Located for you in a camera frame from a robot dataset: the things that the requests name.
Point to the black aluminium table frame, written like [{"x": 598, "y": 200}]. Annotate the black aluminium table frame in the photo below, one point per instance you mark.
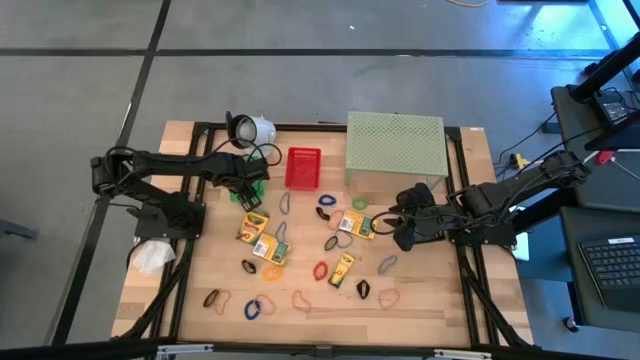
[{"x": 310, "y": 128}]

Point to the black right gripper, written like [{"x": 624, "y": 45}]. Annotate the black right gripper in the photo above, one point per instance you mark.
[{"x": 415, "y": 202}]

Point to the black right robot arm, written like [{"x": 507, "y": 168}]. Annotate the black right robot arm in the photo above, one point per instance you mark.
[{"x": 525, "y": 192}]

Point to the white crumpled tissue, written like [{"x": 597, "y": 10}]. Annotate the white crumpled tissue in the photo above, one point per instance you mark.
[{"x": 152, "y": 256}]

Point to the green plastic basket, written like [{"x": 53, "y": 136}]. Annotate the green plastic basket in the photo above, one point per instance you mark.
[{"x": 260, "y": 189}]

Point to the red coil wristband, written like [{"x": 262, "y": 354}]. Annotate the red coil wristband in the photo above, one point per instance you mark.
[{"x": 315, "y": 272}]

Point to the black caster wheel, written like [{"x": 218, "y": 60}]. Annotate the black caster wheel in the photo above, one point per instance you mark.
[{"x": 570, "y": 325}]

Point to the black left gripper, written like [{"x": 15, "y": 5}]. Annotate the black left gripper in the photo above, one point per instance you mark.
[{"x": 247, "y": 172}]

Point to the black keyboard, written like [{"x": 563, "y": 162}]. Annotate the black keyboard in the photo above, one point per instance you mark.
[{"x": 615, "y": 265}]

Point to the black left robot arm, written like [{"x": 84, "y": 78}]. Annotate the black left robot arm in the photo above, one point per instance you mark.
[{"x": 165, "y": 165}]

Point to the green perforated metal shelf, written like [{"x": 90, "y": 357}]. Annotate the green perforated metal shelf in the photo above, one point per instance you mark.
[{"x": 395, "y": 145}]

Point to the narrow yellow crayon box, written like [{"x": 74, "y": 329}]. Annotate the narrow yellow crayon box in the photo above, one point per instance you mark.
[{"x": 341, "y": 270}]

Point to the blue coil wristband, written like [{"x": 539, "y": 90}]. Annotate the blue coil wristband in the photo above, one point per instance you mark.
[
  {"x": 246, "y": 311},
  {"x": 320, "y": 201}
]

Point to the white paper sheet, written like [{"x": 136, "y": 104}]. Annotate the white paper sheet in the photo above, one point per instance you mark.
[{"x": 522, "y": 250}]

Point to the black side desk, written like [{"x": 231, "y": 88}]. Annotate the black side desk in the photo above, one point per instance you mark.
[{"x": 600, "y": 190}]

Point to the yellow power plug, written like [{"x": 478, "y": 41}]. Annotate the yellow power plug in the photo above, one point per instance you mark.
[{"x": 520, "y": 161}]

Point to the black power adapter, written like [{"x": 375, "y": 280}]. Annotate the black power adapter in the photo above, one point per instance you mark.
[{"x": 614, "y": 111}]

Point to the black rubber band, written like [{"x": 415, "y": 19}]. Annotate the black rubber band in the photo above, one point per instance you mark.
[
  {"x": 245, "y": 265},
  {"x": 326, "y": 245},
  {"x": 324, "y": 216},
  {"x": 359, "y": 290},
  {"x": 206, "y": 301}
]

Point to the red plastic basket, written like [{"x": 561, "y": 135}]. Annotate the red plastic basket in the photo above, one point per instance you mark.
[{"x": 302, "y": 170}]

